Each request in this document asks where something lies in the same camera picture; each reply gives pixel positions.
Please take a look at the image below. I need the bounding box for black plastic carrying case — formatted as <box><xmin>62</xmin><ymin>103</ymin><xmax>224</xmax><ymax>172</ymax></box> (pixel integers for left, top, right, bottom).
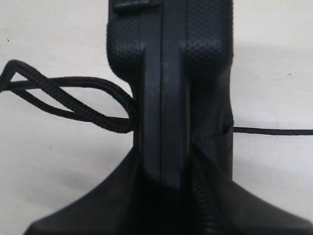
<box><xmin>107</xmin><ymin>0</ymin><xmax>233</xmax><ymax>189</ymax></box>

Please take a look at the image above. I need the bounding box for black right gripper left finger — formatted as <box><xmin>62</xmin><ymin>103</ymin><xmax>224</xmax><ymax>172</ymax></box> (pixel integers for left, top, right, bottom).
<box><xmin>23</xmin><ymin>148</ymin><xmax>147</xmax><ymax>235</ymax></box>

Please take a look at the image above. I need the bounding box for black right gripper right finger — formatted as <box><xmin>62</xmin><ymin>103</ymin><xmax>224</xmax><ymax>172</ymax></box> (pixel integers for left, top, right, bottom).
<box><xmin>190</xmin><ymin>146</ymin><xmax>313</xmax><ymax>235</ymax></box>

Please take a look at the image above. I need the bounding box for black braided rope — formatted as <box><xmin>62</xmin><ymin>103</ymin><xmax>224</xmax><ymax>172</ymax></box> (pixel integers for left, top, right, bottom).
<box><xmin>0</xmin><ymin>59</ymin><xmax>313</xmax><ymax>136</ymax></box>

